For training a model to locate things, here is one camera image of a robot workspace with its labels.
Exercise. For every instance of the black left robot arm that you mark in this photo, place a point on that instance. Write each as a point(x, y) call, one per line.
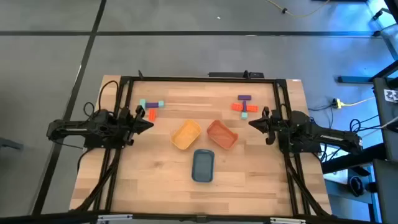
point(77, 127)

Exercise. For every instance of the yellow plastic tray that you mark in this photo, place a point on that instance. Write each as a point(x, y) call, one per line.
point(186, 134)

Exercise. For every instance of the metal cart frame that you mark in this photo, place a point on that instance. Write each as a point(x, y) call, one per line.
point(390, 34)

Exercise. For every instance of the black table-level camera bar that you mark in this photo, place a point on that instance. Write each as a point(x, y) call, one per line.
point(230, 75)

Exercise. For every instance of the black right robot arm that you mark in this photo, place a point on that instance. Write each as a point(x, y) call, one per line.
point(326, 135)

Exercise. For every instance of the dark grey panel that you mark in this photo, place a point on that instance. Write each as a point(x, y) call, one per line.
point(387, 193)

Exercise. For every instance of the grey chair leg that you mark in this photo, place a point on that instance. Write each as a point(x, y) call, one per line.
point(9, 143)

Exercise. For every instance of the black aluminium table frame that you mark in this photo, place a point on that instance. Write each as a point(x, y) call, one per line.
point(202, 79)

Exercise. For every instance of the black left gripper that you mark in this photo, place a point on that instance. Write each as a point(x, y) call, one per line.
point(130, 124)

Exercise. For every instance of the blue metal floor beam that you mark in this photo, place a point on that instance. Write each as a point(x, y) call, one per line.
point(354, 79)

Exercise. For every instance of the purple long block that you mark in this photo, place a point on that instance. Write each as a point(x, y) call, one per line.
point(244, 106)
point(244, 97)
point(152, 105)

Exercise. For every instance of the orange plastic tray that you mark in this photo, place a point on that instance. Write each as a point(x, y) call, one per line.
point(222, 135)

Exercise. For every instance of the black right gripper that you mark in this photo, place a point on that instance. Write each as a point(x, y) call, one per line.
point(273, 126)

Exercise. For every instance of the black and white tag marker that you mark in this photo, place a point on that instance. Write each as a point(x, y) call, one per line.
point(391, 96)

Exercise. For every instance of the silver metal bracket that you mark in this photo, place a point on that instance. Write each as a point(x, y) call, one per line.
point(287, 221)
point(115, 217)

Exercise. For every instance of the blue plastic tray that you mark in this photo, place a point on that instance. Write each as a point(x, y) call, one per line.
point(202, 165)

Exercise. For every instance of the small black frame bracket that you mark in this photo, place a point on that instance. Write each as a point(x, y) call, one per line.
point(140, 74)

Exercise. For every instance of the black round device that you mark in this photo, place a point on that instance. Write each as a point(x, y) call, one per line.
point(356, 186)

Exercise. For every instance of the orange studded block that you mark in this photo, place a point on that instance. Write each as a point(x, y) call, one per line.
point(152, 114)
point(252, 108)
point(237, 107)

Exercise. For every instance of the black metal beam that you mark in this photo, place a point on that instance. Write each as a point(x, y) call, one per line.
point(351, 160)

